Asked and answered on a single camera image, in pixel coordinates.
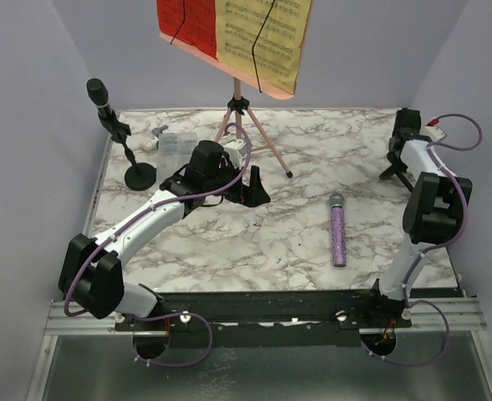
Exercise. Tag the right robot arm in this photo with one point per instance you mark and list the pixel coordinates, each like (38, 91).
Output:
(433, 216)

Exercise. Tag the yellow sheet music page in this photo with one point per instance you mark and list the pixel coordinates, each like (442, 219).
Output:
(263, 40)

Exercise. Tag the black microphone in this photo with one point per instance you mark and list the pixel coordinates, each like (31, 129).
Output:
(99, 96)

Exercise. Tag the white and grey small fitting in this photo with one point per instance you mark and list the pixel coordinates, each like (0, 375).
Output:
(153, 142)

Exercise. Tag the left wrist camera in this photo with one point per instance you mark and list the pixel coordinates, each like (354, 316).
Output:
(235, 153)

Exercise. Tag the red sheet music page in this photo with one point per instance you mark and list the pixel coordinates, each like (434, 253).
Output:
(191, 21)

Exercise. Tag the purple glitter microphone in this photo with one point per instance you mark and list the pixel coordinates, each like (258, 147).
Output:
(338, 234)

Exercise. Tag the pink music stand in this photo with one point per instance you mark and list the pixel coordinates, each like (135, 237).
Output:
(238, 106)

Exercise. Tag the aluminium frame rail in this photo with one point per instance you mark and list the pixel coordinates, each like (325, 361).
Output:
(277, 319)

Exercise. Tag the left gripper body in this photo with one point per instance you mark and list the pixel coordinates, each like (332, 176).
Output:
(239, 195)

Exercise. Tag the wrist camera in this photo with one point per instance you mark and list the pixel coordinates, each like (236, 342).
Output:
(432, 132)
(235, 153)

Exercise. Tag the black microphone stand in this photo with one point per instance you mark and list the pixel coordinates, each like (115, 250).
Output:
(139, 176)
(400, 173)

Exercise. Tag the clear plastic parts box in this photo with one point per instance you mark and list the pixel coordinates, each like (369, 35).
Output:
(174, 151)

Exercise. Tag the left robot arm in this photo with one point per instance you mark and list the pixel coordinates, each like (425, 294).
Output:
(93, 268)

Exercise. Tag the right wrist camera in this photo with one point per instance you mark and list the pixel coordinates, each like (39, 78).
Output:
(432, 132)

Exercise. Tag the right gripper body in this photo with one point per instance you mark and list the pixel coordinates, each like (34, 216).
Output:
(394, 158)

